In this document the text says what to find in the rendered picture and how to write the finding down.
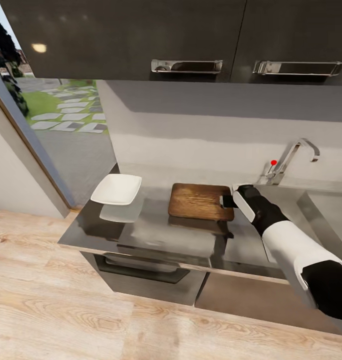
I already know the cutting board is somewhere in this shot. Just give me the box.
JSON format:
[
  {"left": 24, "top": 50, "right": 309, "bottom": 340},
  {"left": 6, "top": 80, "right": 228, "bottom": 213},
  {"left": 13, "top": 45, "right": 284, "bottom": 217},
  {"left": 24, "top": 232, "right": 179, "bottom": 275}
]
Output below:
[{"left": 168, "top": 183, "right": 234, "bottom": 222}]

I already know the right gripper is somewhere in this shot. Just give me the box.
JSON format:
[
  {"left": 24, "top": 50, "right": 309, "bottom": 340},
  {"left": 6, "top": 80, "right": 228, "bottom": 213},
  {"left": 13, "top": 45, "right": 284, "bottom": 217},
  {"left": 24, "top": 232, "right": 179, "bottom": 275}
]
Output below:
[{"left": 222, "top": 195, "right": 237, "bottom": 208}]

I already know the bowl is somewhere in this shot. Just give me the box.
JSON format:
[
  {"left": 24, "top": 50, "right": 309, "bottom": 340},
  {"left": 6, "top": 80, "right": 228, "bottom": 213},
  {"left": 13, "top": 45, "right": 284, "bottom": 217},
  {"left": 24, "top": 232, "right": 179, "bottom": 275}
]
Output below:
[{"left": 90, "top": 173, "right": 142, "bottom": 206}]

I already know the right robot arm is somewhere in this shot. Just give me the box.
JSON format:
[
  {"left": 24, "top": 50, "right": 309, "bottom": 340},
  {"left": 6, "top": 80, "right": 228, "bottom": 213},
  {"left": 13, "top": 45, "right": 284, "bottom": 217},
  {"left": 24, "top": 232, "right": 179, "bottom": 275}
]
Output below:
[{"left": 222, "top": 183, "right": 342, "bottom": 332}]

